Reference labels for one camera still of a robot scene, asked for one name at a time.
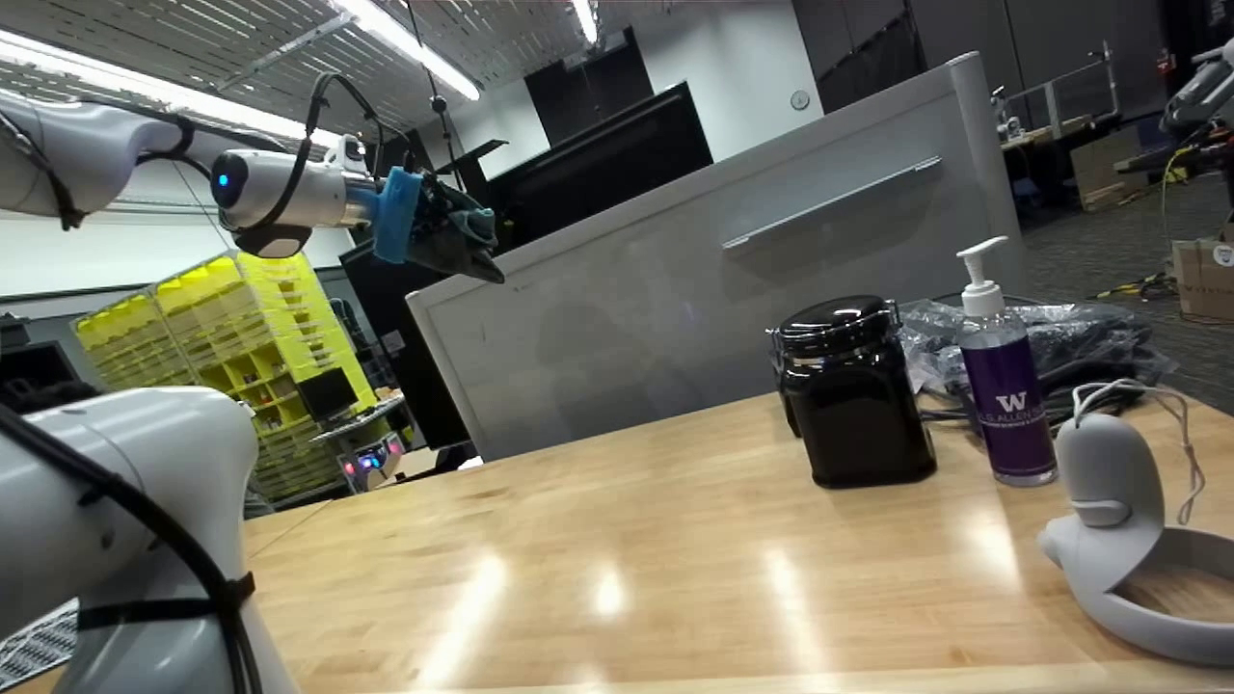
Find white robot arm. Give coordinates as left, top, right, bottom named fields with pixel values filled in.
left=0, top=93, right=498, bottom=694

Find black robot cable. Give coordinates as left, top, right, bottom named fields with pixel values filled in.
left=0, top=68, right=388, bottom=694

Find white VR controller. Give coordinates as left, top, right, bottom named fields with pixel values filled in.
left=1036, top=379, right=1234, bottom=665

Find black monitor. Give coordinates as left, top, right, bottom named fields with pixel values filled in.
left=483, top=79, right=712, bottom=250

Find cardboard box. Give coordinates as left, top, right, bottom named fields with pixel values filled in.
left=1171, top=237, right=1234, bottom=320

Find grey plastic bag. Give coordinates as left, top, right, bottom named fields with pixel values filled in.
left=900, top=302, right=1177, bottom=393

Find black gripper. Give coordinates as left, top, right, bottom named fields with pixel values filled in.
left=412, top=178, right=505, bottom=285

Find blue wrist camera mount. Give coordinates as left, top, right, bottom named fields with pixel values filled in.
left=371, top=165, right=424, bottom=267

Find black glass jar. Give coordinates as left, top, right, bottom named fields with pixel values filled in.
left=768, top=291, right=937, bottom=490

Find yellow plastic crates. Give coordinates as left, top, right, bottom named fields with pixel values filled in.
left=73, top=250, right=374, bottom=506

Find white board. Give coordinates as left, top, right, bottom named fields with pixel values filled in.
left=410, top=48, right=1019, bottom=458

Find purple hand sanitizer bottle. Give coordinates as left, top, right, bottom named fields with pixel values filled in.
left=960, top=233, right=1056, bottom=484

